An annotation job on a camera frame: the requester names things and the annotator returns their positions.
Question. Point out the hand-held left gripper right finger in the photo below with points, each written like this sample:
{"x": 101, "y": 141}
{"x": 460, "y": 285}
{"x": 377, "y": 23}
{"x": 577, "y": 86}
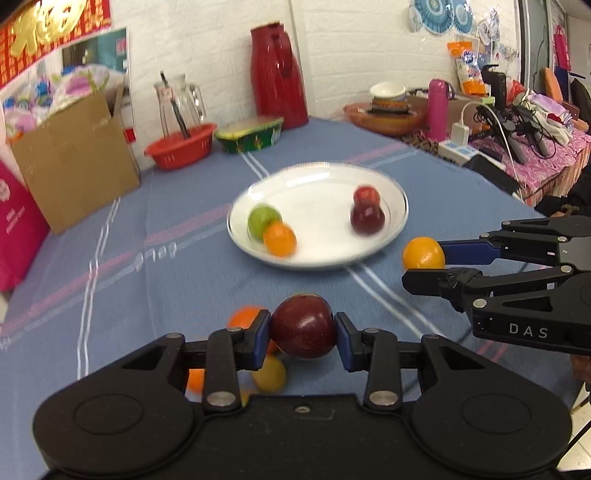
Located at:
{"x": 344, "y": 341}

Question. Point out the white charger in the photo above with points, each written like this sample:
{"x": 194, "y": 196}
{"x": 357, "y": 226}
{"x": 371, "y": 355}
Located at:
{"x": 459, "y": 133}

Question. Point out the red thermos jug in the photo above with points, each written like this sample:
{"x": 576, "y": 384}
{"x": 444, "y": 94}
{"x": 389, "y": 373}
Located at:
{"x": 277, "y": 78}

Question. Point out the blue paper fan decoration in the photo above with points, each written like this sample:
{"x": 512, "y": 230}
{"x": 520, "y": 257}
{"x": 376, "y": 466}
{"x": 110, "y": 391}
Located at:
{"x": 438, "y": 16}

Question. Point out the pink paper bag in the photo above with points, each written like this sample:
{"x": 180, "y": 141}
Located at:
{"x": 18, "y": 221}

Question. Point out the white power strip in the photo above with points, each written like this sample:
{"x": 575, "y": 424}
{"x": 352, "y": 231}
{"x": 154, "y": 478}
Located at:
{"x": 459, "y": 153}

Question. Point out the wooden bowl with dishes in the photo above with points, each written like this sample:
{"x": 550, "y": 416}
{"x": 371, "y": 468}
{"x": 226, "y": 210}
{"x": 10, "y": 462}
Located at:
{"x": 383, "y": 121}

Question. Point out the wall calendar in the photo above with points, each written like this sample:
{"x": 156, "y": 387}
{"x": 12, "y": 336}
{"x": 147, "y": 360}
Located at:
{"x": 99, "y": 53}

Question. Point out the floral cloth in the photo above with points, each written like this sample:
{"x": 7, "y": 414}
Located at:
{"x": 69, "y": 90}

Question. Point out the black stand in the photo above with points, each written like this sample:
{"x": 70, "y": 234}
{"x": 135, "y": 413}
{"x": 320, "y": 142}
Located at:
{"x": 496, "y": 85}

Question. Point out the blue striped tablecloth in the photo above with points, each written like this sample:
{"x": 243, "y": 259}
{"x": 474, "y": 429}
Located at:
{"x": 161, "y": 258}

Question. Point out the glass pitcher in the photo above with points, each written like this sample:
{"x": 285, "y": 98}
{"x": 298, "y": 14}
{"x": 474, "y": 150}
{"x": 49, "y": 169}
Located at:
{"x": 178, "y": 104}

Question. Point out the dark red apple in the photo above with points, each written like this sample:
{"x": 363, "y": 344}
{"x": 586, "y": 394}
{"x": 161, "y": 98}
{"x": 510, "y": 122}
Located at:
{"x": 367, "y": 220}
{"x": 302, "y": 327}

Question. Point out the black utensil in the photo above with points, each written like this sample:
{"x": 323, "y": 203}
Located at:
{"x": 177, "y": 108}

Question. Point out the yellow orange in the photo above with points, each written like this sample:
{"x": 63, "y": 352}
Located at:
{"x": 272, "y": 374}

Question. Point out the green patterned box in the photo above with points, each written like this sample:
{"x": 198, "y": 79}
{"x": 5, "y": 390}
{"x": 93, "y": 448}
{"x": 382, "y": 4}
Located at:
{"x": 249, "y": 136}

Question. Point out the pink water bottle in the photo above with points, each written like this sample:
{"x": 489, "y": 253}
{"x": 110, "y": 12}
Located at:
{"x": 437, "y": 108}

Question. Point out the red and gold banner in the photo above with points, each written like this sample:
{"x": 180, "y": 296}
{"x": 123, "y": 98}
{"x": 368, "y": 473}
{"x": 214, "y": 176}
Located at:
{"x": 41, "y": 32}

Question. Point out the red plastic basket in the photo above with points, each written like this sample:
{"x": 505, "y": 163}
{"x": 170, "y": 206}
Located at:
{"x": 182, "y": 147}

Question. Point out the green apple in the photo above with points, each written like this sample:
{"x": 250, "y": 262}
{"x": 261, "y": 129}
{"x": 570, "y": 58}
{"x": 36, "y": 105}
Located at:
{"x": 261, "y": 219}

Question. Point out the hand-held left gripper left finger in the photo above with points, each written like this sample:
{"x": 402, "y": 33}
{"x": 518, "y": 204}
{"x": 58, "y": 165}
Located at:
{"x": 262, "y": 339}

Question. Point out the orange snack bag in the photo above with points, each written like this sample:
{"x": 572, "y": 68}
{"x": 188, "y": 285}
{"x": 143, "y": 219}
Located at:
{"x": 468, "y": 64}

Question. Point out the white plate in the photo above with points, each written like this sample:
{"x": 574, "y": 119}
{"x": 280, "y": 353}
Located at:
{"x": 318, "y": 230}

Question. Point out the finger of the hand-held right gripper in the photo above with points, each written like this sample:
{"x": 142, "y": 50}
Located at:
{"x": 466, "y": 251}
{"x": 438, "y": 281}

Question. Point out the stack of bowls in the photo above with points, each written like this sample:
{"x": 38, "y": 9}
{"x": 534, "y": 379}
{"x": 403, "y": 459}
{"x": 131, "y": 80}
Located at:
{"x": 389, "y": 97}

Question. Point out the cardboard box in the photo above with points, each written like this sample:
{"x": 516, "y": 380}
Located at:
{"x": 76, "y": 161}

